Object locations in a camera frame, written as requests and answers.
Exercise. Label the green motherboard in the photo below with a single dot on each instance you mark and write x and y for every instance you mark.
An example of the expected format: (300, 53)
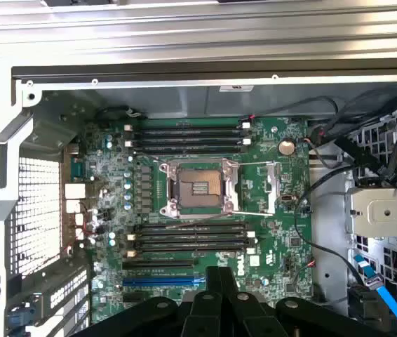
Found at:
(282, 245)

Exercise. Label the silver metal drive cage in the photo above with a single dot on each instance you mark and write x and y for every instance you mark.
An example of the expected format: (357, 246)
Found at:
(388, 210)

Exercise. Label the white case label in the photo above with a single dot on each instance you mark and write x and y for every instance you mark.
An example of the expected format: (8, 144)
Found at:
(236, 87)

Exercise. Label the blue card latch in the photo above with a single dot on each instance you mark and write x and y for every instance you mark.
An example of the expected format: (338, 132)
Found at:
(19, 317)

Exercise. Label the short black expansion slot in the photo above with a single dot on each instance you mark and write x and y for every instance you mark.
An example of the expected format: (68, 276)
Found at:
(132, 298)

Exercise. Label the RAM slot white latches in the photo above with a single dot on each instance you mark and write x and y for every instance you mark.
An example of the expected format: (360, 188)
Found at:
(191, 242)
(202, 141)
(226, 227)
(202, 125)

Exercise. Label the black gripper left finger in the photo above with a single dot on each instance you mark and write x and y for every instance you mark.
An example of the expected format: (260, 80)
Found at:
(205, 316)

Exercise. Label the long black expansion slot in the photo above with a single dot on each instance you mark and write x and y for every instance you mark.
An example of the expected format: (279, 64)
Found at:
(156, 264)

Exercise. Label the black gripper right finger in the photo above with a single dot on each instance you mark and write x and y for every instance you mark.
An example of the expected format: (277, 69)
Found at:
(242, 316)

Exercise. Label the silver CPU socket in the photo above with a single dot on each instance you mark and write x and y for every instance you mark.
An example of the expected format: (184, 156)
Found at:
(198, 184)

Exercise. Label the thin metal locking lever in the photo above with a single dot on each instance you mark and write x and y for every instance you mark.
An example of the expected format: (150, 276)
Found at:
(254, 213)
(254, 164)
(205, 221)

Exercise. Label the silver socket cover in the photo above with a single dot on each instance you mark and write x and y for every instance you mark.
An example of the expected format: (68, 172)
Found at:
(272, 172)

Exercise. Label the round coin battery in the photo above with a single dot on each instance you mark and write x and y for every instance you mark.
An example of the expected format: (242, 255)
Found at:
(286, 146)

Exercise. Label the grey metal PC case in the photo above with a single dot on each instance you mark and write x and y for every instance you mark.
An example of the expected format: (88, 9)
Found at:
(191, 100)

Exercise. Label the long blue expansion slot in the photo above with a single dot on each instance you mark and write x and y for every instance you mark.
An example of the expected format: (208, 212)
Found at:
(160, 281)

